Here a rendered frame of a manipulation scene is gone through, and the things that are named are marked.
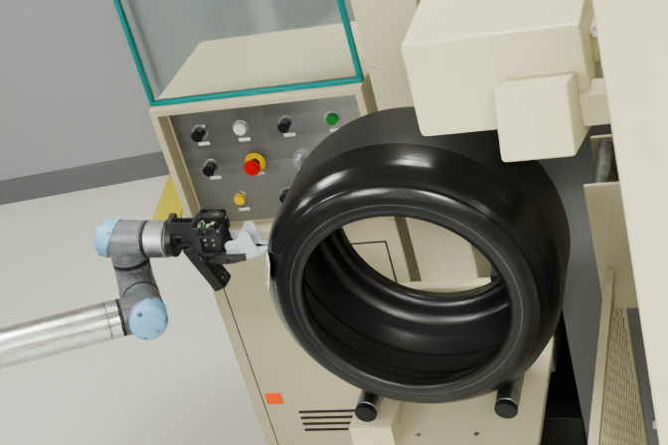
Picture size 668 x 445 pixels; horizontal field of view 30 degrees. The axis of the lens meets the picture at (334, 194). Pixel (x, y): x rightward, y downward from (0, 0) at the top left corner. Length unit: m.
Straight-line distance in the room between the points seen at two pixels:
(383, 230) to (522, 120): 1.47
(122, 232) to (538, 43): 1.09
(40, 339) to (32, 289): 2.77
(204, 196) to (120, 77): 2.32
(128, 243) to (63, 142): 3.25
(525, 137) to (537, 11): 0.19
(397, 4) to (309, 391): 1.40
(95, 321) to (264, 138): 0.84
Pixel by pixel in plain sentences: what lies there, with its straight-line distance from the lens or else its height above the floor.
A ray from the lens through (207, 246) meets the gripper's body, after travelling 2.44.
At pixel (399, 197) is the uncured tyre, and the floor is 1.39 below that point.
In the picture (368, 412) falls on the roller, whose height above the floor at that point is 0.90.
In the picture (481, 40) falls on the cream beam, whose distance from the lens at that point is 1.71.
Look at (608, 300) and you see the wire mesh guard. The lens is 2.47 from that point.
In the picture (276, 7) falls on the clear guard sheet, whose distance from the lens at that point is 2.88.
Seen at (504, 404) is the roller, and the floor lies 0.92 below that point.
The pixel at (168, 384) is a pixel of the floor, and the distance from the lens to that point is 4.33.
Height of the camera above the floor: 2.46
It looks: 29 degrees down
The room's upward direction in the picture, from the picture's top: 16 degrees counter-clockwise
